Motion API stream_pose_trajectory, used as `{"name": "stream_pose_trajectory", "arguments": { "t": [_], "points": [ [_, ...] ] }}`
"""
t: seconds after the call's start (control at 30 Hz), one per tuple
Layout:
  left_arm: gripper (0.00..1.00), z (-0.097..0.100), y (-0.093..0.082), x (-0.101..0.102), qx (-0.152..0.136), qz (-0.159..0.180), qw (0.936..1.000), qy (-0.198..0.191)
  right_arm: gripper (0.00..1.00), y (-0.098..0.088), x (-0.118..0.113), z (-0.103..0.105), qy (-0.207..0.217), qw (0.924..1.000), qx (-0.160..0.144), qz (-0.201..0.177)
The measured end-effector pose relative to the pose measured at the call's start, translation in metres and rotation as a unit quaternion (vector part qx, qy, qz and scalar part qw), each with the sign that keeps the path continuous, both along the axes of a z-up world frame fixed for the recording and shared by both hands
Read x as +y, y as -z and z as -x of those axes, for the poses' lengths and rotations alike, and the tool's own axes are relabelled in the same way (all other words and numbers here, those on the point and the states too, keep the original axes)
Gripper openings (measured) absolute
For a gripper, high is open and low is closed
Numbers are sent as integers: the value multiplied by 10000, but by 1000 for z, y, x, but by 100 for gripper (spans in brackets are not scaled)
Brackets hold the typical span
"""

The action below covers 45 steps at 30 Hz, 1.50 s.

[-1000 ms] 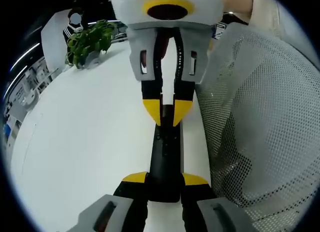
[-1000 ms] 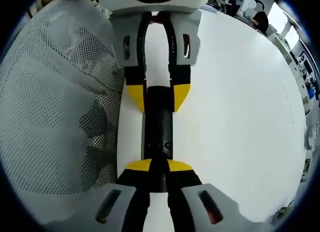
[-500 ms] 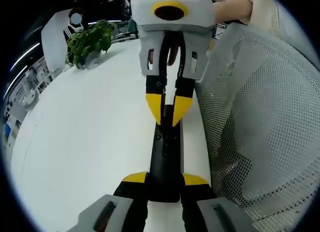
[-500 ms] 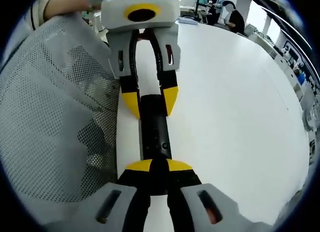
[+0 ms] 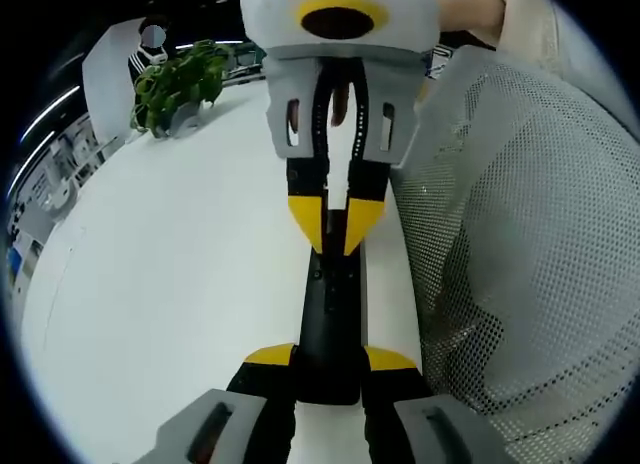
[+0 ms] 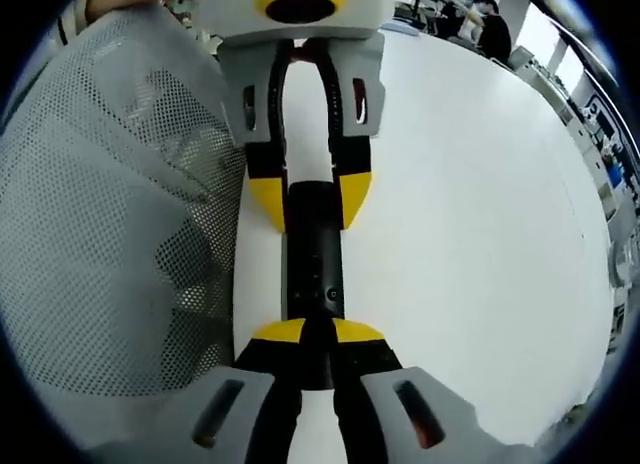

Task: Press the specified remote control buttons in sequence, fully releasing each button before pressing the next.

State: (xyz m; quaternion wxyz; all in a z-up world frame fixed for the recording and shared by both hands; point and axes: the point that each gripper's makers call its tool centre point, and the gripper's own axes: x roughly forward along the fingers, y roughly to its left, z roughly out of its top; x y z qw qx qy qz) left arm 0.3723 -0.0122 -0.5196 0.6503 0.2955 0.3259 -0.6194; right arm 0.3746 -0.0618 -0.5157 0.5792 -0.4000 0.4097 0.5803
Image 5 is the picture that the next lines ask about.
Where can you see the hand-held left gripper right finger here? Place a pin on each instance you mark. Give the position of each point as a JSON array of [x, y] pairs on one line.
[[425, 429]]

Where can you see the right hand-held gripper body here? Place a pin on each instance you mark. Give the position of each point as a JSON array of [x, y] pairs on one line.
[[270, 14]]

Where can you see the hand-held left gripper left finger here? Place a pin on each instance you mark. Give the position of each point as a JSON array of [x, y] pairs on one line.
[[225, 429]]

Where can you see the black remote control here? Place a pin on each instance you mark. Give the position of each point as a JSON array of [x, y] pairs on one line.
[[332, 334]]

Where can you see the person's right hand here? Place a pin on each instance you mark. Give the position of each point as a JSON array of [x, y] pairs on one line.
[[340, 104]]

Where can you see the green potted plant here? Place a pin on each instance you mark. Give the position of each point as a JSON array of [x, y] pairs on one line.
[[175, 79]]

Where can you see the grey plant pot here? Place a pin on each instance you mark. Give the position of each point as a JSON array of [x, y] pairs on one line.
[[184, 118]]

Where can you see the white square pillar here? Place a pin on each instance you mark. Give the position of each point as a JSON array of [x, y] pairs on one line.
[[107, 84]]

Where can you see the ceiling light strip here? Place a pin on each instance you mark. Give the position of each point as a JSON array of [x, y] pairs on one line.
[[30, 164], [47, 114]]

